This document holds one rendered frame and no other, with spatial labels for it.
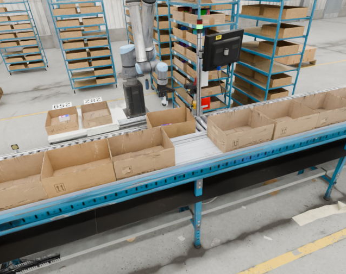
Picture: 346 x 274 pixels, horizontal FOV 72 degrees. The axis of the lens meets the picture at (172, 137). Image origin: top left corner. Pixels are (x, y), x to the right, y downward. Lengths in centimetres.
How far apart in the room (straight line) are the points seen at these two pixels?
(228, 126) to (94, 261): 158
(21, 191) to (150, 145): 85
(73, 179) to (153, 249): 108
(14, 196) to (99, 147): 56
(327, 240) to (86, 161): 210
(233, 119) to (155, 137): 66
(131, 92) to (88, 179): 124
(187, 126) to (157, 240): 105
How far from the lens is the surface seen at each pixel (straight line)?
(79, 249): 208
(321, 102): 259
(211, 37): 215
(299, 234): 254
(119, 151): 176
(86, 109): 283
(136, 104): 254
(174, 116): 232
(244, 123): 207
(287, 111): 232
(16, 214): 158
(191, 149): 176
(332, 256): 252
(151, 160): 150
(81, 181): 151
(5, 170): 184
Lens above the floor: 191
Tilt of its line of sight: 32 degrees down
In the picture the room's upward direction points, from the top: 3 degrees counter-clockwise
